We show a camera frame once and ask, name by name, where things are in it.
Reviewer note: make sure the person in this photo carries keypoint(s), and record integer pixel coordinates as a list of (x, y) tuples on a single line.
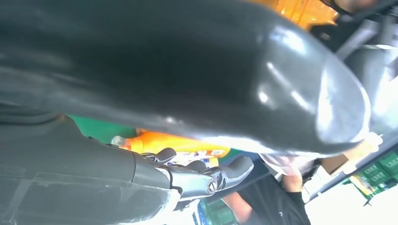
[(270, 202)]

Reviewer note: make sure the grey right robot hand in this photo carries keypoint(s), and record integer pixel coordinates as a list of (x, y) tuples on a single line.
[(186, 68)]

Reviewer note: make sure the green plastic crate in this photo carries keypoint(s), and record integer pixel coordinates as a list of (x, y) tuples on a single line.
[(217, 214), (381, 174)]

